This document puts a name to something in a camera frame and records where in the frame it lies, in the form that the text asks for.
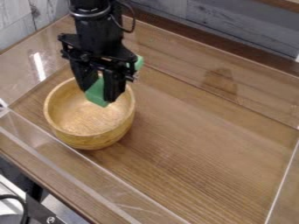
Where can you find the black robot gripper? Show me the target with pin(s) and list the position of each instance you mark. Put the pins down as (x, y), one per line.
(93, 49)

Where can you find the green rectangular block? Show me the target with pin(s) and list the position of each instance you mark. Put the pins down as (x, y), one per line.
(95, 93)

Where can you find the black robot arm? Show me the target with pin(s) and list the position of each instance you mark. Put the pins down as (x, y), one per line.
(93, 6)

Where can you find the brown wooden bowl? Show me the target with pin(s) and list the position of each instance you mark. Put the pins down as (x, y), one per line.
(80, 123)

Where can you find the clear acrylic front wall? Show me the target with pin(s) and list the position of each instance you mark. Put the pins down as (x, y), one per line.
(100, 196)

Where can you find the black metal table bracket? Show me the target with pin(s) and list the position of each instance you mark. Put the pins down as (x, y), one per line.
(40, 213)

